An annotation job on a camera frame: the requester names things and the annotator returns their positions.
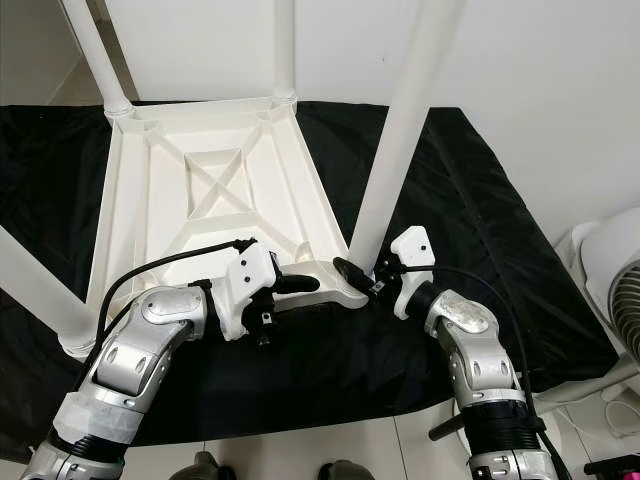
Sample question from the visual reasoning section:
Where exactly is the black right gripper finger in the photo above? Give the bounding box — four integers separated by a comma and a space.
331, 257, 374, 294

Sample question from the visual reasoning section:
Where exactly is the white plastic table top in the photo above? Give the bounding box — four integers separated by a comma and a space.
60, 92, 371, 361

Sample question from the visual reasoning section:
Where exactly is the black table cloth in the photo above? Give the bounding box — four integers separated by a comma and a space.
0, 98, 623, 466

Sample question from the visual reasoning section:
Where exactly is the black metal table leg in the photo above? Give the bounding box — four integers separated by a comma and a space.
428, 410, 471, 441

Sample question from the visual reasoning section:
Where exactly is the grey left robot foot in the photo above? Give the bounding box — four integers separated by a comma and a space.
180, 452, 236, 480

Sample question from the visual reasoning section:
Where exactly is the grey robot foot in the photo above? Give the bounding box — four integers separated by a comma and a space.
180, 452, 236, 480
318, 458, 376, 480

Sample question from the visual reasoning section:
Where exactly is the grey right robot foot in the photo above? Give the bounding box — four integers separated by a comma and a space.
318, 458, 376, 480

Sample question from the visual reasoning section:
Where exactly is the black metal rack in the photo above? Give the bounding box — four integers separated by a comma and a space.
585, 455, 640, 480

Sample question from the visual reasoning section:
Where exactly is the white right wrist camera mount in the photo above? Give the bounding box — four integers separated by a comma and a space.
390, 226, 434, 319

